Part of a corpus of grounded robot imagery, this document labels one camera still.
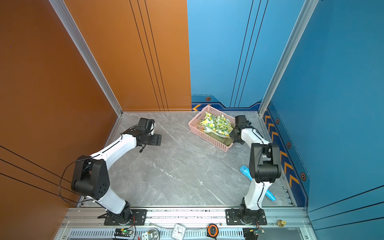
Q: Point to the pink plastic basket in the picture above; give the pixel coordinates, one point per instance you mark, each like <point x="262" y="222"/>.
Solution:
<point x="197" y="130"/>

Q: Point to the lemon print skirt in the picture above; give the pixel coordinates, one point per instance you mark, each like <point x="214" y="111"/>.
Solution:
<point x="219" y="124"/>

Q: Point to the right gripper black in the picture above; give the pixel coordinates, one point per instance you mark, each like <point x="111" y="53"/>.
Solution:
<point x="232" y="135"/>

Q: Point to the orange black tape measure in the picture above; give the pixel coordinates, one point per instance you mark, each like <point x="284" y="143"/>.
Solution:
<point x="212" y="231"/>

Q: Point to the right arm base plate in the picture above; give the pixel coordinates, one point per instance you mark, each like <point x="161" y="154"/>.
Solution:
<point x="245" y="217"/>

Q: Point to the green circuit board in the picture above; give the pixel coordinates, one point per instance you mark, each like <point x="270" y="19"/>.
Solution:
<point x="123" y="234"/>

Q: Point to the black board with wires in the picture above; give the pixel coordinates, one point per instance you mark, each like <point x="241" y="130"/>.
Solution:
<point x="252" y="233"/>

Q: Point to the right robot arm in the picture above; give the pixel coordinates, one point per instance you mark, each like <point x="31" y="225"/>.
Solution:
<point x="264" y="168"/>

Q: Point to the olive green skirt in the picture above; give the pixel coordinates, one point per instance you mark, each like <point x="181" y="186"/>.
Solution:
<point x="226" y="140"/>

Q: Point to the white square clock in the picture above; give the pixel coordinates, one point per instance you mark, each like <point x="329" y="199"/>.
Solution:
<point x="178" y="232"/>

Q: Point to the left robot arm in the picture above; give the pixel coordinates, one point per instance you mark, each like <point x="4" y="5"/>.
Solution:
<point x="91" y="173"/>

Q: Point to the brass round knob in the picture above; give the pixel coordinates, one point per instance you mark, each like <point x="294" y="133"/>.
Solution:
<point x="281" y="223"/>

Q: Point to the white power plug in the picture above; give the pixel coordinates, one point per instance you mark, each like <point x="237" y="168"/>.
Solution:
<point x="151" y="234"/>

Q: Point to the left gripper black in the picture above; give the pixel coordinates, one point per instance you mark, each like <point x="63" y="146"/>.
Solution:
<point x="157" y="139"/>

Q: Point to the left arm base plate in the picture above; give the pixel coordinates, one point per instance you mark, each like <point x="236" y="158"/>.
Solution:
<point x="129" y="217"/>

